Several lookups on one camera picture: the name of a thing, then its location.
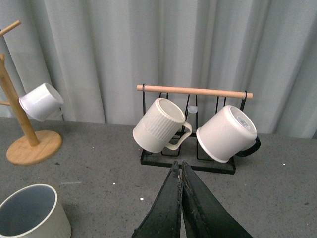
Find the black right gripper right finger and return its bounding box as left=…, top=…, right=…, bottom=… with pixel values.
left=182, top=161, right=251, bottom=238

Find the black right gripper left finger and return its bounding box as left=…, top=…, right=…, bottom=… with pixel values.
left=132, top=161, right=183, bottom=238

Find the cream mug grey interior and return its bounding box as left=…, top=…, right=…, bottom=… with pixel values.
left=0, top=184, right=72, bottom=238

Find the cream ribbed mug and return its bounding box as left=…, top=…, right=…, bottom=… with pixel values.
left=133, top=98, right=192, bottom=153

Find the wooden mug tree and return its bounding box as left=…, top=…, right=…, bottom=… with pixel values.
left=0, top=20, right=63, bottom=166

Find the white mug on tree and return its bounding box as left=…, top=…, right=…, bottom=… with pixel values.
left=19, top=83, right=64, bottom=121

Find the grey curtain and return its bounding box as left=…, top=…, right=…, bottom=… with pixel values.
left=0, top=0, right=317, bottom=138

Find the white mug black handle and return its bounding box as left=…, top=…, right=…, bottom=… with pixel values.
left=196, top=105, right=261, bottom=163

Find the black wire mug rack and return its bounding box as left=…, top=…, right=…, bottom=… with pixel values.
left=137, top=84, right=254, bottom=176

